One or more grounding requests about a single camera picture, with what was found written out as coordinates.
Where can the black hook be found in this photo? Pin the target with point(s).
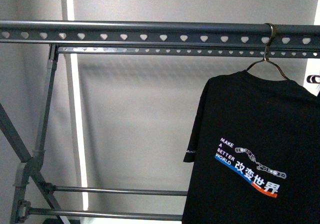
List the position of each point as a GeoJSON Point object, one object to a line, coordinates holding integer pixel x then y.
{"type": "Point", "coordinates": [313, 79]}

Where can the black printed t-shirt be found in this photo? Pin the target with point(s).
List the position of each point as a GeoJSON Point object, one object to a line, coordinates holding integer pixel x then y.
{"type": "Point", "coordinates": [255, 149]}

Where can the metal wire hanger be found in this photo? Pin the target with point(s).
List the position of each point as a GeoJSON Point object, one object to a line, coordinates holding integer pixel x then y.
{"type": "Point", "coordinates": [266, 57]}

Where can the grey metal clothes rack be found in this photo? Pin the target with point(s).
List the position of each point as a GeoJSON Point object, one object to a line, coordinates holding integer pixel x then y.
{"type": "Point", "coordinates": [33, 195]}

